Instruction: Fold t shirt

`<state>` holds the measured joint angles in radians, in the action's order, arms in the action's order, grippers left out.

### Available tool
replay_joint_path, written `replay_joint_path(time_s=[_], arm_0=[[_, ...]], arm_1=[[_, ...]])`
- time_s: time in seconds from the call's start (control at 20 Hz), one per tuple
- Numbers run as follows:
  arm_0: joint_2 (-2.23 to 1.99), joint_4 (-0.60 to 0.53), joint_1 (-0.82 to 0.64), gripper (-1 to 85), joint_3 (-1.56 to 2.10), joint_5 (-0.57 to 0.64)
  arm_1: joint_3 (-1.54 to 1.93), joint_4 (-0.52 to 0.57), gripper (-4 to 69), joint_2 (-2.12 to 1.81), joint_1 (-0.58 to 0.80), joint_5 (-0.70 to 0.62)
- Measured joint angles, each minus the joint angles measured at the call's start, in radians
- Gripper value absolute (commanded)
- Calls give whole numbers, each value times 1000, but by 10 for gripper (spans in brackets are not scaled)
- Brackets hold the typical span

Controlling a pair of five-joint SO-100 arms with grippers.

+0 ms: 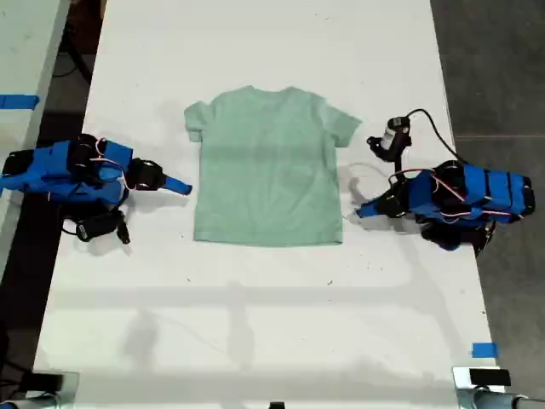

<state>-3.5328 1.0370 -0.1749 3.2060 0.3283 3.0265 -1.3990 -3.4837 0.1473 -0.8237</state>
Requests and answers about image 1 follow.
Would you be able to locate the white side table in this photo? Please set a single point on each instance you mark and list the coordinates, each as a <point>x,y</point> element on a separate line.
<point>21,64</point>

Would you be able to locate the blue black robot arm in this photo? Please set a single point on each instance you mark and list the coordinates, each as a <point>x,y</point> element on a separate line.
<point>485,191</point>
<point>55,168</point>

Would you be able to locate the small black box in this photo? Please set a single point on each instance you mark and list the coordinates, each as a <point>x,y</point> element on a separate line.
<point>47,381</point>
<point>489,377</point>

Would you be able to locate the short black camera stalk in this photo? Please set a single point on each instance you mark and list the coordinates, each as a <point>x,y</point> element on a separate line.
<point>399,166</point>
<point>122,228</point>

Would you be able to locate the black camera box white label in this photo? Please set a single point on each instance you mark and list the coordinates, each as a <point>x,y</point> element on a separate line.
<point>394,136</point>

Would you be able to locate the white metal bracket plate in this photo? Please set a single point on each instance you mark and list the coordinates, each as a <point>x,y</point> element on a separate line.
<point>462,383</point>

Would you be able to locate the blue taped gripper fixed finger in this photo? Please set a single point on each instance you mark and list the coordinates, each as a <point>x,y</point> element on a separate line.
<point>383,201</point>
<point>176,182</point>

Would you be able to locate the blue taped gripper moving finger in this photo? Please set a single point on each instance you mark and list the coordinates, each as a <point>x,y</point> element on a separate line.
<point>383,212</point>
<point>176,190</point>

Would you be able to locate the long blue tape strip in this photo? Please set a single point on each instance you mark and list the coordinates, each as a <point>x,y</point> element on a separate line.
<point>17,101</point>

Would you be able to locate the small blue tape piece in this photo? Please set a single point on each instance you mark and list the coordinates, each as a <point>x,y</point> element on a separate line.
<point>484,350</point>

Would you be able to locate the pale green T-shirt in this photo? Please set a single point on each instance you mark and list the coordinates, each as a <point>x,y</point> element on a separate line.
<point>266,170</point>

